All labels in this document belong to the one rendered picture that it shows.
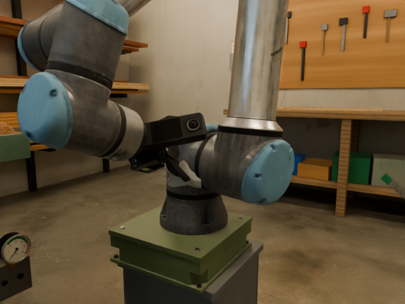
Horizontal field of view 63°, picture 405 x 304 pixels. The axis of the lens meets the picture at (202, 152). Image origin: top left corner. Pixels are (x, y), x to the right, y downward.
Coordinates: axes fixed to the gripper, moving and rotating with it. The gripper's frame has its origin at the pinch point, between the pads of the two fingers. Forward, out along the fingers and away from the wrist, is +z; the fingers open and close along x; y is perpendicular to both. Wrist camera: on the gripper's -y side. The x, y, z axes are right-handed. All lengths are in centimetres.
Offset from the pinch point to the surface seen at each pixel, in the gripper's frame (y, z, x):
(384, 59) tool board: -70, 253, -113
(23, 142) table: 35.0, -16.6, -12.2
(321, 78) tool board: -16, 258, -123
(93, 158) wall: 261, 223, -131
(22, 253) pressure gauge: 39.9, -14.6, 12.1
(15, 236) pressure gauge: 38.1, -17.3, 8.7
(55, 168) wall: 269, 173, -113
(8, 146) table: 35.8, -19.8, -10.8
